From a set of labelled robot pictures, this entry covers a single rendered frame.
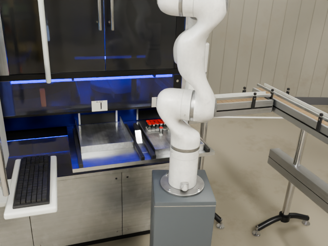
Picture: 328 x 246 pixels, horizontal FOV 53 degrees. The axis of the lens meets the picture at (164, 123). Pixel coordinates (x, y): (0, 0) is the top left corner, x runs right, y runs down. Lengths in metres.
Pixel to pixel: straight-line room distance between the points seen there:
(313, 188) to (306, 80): 3.35
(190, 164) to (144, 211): 0.99
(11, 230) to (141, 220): 0.79
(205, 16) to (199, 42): 0.09
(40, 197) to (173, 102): 0.67
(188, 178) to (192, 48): 0.54
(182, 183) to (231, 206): 1.49
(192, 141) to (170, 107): 0.16
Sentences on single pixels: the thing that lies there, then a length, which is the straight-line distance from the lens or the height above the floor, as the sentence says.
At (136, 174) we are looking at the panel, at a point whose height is 0.55.
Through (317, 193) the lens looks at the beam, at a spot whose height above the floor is 0.50.
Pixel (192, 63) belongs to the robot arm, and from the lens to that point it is 1.16.
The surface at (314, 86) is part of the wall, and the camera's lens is 5.57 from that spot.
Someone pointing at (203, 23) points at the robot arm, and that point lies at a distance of 1.11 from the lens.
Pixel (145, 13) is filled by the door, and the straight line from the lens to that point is 1.80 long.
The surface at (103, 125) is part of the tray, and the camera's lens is 1.95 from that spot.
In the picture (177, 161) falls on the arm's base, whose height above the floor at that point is 1.00.
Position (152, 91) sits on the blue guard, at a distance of 1.89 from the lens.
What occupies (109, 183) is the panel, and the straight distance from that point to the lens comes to 2.08.
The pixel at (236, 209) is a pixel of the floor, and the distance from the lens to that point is 2.82.
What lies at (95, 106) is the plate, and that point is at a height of 1.02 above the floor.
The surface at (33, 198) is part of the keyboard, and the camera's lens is 1.47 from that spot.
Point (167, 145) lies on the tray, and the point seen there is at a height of 0.88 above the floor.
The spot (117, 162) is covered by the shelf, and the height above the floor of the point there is 0.88.
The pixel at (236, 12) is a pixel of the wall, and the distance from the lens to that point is 4.87.
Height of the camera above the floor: 1.66
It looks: 23 degrees down
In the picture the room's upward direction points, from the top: 3 degrees clockwise
